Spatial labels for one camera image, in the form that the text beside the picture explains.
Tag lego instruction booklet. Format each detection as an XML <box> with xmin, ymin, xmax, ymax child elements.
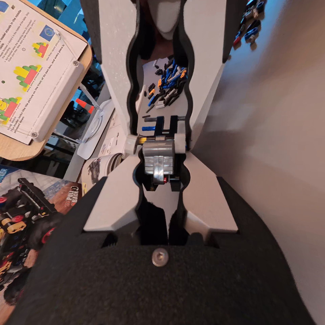
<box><xmin>79</xmin><ymin>112</ymin><xmax>128</xmax><ymax>193</ymax></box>

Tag instruction sign in acrylic holder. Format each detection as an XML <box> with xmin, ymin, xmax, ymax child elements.
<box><xmin>0</xmin><ymin>0</ymin><xmax>88</xmax><ymax>146</ymax></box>

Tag wooden sign board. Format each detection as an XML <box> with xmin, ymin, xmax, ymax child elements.
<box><xmin>0</xmin><ymin>0</ymin><xmax>93</xmax><ymax>162</ymax></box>

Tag lego monster truck box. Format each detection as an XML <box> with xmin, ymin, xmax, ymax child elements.
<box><xmin>0</xmin><ymin>164</ymin><xmax>87</xmax><ymax>306</ymax></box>

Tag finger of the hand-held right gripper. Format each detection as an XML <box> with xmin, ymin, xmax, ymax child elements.
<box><xmin>98</xmin><ymin>0</ymin><xmax>140</xmax><ymax>136</ymax></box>
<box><xmin>174</xmin><ymin>0</ymin><xmax>243</xmax><ymax>151</ymax></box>

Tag orange traffic cone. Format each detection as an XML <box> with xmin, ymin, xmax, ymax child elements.
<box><xmin>75</xmin><ymin>98</ymin><xmax>95</xmax><ymax>114</ymax></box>

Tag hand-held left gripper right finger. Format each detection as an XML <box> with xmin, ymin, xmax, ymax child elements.
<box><xmin>178</xmin><ymin>150</ymin><xmax>238</xmax><ymax>245</ymax></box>

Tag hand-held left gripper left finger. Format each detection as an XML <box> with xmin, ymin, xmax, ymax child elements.
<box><xmin>83</xmin><ymin>152</ymin><xmax>145</xmax><ymax>233</ymax></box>

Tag partly built lego model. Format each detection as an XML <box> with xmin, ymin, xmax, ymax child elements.
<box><xmin>124</xmin><ymin>115</ymin><xmax>189</xmax><ymax>192</ymax></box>

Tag pile of loose lego pieces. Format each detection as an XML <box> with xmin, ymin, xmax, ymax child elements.
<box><xmin>232</xmin><ymin>0</ymin><xmax>267</xmax><ymax>50</ymax></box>
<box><xmin>142</xmin><ymin>57</ymin><xmax>189</xmax><ymax>120</ymax></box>

